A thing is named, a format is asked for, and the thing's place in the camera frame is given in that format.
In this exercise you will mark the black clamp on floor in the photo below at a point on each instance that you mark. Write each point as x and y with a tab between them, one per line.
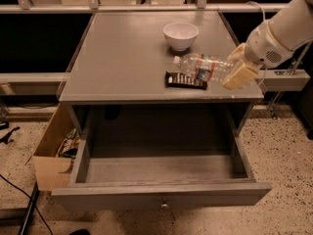
6	139

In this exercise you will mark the snack bags in box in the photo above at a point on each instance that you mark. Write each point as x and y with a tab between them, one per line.
70	145

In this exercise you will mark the grey wooden cabinet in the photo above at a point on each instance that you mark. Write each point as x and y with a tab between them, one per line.
123	62

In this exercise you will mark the white ceramic bowl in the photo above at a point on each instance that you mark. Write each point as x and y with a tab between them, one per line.
180	36

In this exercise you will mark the metal drawer knob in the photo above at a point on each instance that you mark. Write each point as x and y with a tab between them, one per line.
164	204

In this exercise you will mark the open grey top drawer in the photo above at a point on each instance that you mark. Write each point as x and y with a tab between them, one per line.
116	169

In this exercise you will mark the brown cardboard box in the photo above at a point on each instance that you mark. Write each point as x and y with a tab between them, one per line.
51	171

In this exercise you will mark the clear plastic water bottle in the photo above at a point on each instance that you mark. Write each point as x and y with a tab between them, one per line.
203	67

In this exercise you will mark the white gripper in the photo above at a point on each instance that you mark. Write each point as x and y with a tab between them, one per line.
264	48

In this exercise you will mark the dark chocolate bar wrapper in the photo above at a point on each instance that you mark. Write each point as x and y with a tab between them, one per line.
180	80

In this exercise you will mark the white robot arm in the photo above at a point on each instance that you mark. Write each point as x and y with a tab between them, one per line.
293	25

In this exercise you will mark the aluminium frame rail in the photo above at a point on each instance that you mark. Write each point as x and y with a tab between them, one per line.
221	7

